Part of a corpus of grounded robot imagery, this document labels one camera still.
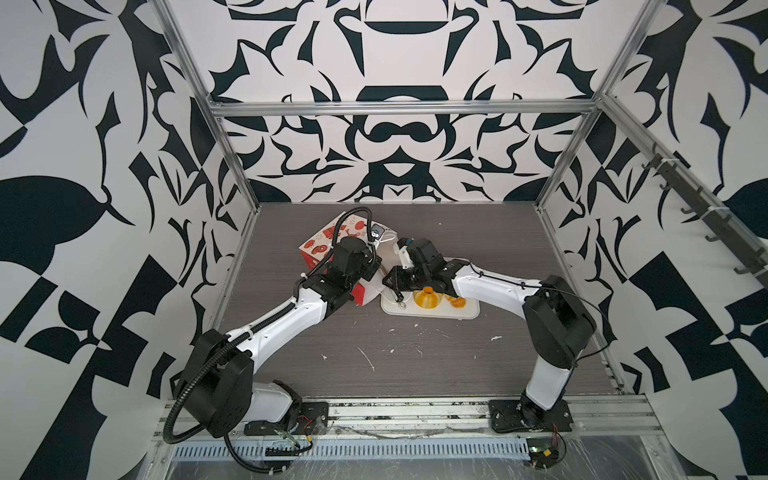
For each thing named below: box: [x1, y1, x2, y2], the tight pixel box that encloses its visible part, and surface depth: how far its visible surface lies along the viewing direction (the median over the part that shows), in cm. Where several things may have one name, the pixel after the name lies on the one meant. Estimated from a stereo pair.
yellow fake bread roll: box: [413, 286, 443, 309], surface depth 93 cm
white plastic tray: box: [380, 286, 481, 320], surface depth 93 cm
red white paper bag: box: [299, 219, 397, 307], surface depth 67 cm
